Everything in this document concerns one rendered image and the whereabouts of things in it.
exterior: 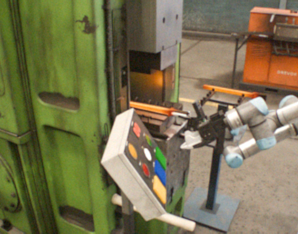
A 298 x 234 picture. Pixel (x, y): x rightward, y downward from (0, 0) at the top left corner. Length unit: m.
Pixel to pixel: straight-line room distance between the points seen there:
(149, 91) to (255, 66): 3.33
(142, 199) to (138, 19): 0.79
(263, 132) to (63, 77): 0.91
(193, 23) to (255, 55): 4.57
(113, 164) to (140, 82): 1.08
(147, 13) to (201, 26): 7.96
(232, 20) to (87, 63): 8.00
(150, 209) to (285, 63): 4.26
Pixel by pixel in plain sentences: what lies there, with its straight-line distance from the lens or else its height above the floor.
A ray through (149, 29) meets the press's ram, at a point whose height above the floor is 1.47.
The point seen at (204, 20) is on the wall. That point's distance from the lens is 9.27.
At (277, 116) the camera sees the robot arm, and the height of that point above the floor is 1.19.
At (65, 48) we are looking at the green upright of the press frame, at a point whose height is 1.39.
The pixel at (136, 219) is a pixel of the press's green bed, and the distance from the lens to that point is 2.02.
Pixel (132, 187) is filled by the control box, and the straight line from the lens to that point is 1.00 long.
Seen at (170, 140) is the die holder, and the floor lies 0.90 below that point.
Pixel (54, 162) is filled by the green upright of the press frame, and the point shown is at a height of 0.74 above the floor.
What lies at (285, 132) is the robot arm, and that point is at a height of 1.04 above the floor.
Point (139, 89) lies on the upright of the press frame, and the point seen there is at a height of 1.00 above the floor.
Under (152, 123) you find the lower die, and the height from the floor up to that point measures 0.98.
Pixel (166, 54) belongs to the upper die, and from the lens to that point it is 1.49.
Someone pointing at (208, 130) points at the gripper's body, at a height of 1.16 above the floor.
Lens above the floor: 1.69
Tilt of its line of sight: 26 degrees down
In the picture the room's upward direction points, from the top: straight up
